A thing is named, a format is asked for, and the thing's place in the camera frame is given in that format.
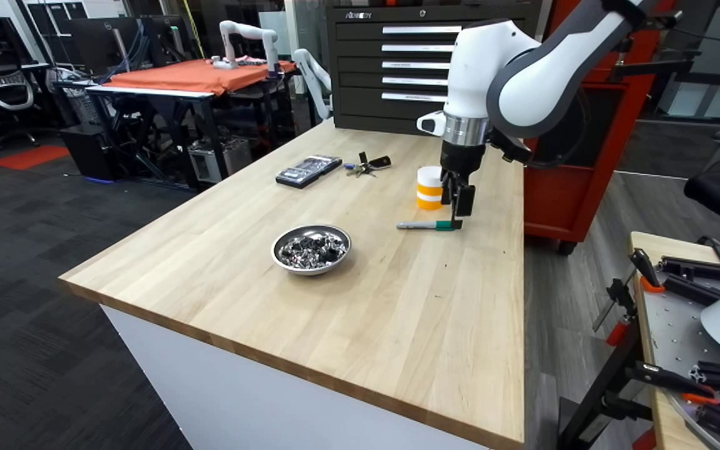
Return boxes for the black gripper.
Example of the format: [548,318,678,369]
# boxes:
[439,141,485,216]

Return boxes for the green capped marker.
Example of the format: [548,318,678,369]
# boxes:
[395,220,463,229]

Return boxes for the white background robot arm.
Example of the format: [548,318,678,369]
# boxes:
[210,19,278,71]

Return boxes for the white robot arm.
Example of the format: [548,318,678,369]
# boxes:
[417,0,663,220]

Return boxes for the white and orange mug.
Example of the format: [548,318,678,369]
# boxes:
[415,165,443,209]

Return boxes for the key bunch with fob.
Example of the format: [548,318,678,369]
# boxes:
[343,151,393,175]

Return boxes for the red tool cabinet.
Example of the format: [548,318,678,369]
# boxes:
[525,30,660,255]

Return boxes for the black tool chest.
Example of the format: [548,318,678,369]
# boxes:
[327,0,539,131]

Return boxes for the black calculator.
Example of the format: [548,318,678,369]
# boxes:
[275,155,343,186]

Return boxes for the metal bowl with parts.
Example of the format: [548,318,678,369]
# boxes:
[269,224,349,275]

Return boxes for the orange topped table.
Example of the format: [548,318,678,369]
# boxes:
[89,60,294,183]

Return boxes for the small side table with tools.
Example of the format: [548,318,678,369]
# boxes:
[558,231,720,450]

